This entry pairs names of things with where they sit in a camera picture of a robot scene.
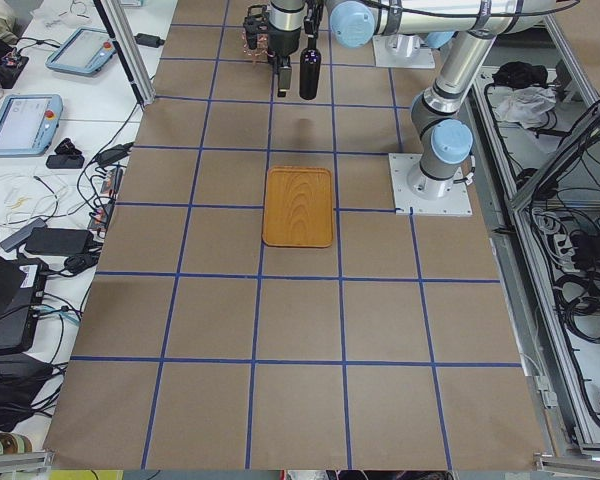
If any dark wine bottle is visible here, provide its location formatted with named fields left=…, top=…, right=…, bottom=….
left=299, top=37, right=322, bottom=101

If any wooden tray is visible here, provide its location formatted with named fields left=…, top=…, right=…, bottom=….
left=262, top=166, right=334, bottom=248

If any blue teach pendant upper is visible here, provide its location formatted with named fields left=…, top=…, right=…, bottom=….
left=45, top=27, right=116, bottom=76

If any blue teach pendant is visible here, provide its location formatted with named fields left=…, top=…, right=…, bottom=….
left=0, top=94, right=64, bottom=158
left=45, top=27, right=116, bottom=76

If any blue teach pendant lower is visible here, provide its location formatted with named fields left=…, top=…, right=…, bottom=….
left=0, top=94, right=64, bottom=158

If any black power adapter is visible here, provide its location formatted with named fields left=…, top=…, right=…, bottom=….
left=24, top=227, right=93, bottom=256

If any copper wire bottle basket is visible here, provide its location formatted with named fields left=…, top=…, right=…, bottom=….
left=243, top=17, right=271, bottom=63

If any aluminium frame post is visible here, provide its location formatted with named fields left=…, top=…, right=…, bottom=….
left=94, top=0, right=156, bottom=107

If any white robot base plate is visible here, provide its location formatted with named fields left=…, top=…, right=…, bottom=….
left=388, top=153, right=473, bottom=217

